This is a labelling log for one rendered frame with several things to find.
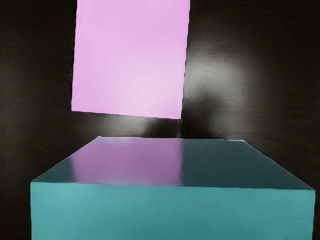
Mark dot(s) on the pink block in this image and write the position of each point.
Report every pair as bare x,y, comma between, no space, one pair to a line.
130,57

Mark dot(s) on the teal block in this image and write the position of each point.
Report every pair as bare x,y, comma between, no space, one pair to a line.
172,210

